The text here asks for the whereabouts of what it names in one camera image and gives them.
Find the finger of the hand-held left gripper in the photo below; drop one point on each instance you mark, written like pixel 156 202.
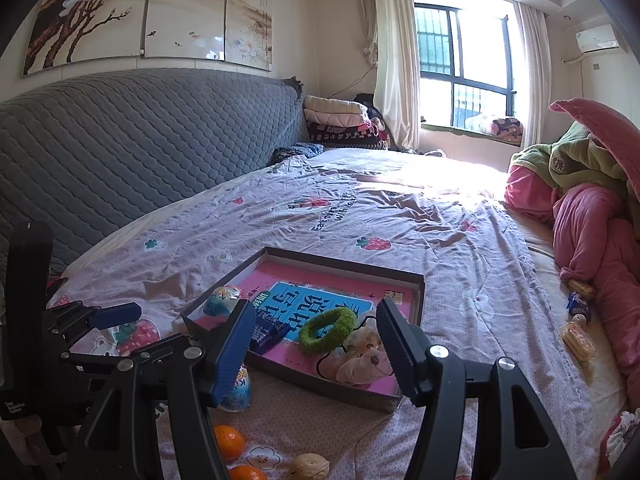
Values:
pixel 155 347
pixel 117 314

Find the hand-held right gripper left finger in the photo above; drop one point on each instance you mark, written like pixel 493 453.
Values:
pixel 232 355

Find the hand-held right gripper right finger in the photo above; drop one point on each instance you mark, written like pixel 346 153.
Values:
pixel 400 355

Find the red toy egg capsule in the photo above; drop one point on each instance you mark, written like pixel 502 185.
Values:
pixel 241 394

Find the white frilly hair accessory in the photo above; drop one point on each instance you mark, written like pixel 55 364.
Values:
pixel 360 360

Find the blue cookie packet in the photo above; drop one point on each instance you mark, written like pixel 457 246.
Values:
pixel 270 335

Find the blue toy egg capsule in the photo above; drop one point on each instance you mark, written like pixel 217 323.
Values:
pixel 222 301

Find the brown shallow cardboard box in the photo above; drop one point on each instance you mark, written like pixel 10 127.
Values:
pixel 325 391

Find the orange mandarin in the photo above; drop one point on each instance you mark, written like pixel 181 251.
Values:
pixel 247 473
pixel 229 442

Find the brown walnut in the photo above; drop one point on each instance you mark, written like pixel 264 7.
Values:
pixel 310 466

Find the pink and blue book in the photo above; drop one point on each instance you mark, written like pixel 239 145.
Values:
pixel 300 280

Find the strawberry bear printed bedsheet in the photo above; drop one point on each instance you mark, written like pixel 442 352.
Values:
pixel 400 220

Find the grey quilted headboard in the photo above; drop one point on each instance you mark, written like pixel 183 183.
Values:
pixel 125 135

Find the long yellow snack packet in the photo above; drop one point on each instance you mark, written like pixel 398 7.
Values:
pixel 577 340

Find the small blue snack packet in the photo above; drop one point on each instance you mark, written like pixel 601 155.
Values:
pixel 579 306

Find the small yellow snack packet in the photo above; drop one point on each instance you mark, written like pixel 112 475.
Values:
pixel 581 287

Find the dark patterned cloth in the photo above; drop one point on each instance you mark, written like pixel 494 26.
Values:
pixel 300 152

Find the pink quilt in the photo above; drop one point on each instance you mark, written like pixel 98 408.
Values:
pixel 585 230

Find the floral white cloth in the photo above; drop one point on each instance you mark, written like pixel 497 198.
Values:
pixel 622 435

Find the stack of folded blankets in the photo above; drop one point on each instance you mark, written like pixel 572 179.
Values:
pixel 340 120

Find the patterned blanket on windowsill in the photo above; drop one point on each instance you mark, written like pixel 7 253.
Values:
pixel 500 127

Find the green fleece blanket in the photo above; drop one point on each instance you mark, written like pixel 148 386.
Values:
pixel 565 160

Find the cream curtain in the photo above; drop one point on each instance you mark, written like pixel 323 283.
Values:
pixel 395 60
pixel 531 70

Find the barred window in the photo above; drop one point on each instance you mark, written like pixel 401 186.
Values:
pixel 465 60

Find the large pink cushion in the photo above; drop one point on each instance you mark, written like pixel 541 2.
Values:
pixel 610 130

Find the white air conditioner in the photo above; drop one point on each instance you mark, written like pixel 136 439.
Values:
pixel 597 39

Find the blossom wall painting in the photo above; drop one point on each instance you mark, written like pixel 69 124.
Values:
pixel 150 10

